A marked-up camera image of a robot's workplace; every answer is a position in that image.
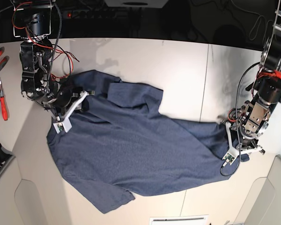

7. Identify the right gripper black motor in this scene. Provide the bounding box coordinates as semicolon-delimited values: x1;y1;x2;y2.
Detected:
43;86;94;117

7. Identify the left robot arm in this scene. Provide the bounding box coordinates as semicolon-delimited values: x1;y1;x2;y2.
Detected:
223;0;281;165

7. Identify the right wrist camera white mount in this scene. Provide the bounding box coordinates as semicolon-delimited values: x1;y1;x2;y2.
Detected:
53;91;89;134

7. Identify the red handled screwdriver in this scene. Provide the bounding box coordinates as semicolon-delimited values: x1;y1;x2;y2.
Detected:
0;78;8;121

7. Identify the white power strip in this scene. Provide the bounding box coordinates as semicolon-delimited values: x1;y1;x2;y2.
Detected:
62;9;128;19

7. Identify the blue grey t-shirt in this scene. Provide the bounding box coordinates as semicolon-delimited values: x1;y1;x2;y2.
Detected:
47;70;236;213

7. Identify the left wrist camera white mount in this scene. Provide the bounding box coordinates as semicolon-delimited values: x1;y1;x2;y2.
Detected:
222;121;264;164

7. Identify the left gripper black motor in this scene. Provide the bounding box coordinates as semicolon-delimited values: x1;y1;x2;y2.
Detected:
219;117;265;162

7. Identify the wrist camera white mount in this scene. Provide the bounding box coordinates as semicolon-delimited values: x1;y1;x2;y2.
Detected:
53;91;89;134
222;121;264;164

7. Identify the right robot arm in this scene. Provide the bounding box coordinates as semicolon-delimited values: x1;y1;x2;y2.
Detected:
11;0;87;120

